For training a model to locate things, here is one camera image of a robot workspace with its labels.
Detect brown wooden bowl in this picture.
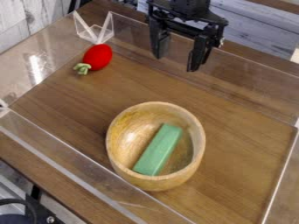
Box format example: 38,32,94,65
105,101,205,192

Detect clear acrylic corner bracket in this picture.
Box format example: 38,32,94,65
72,11,114,45

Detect green rectangular block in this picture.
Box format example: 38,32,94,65
133,124,183,176

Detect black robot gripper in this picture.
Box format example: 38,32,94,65
146,0,229,72

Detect red plush radish toy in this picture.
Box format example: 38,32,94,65
73,44,112,75

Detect black table clamp mount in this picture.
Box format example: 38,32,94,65
0,196,65,224

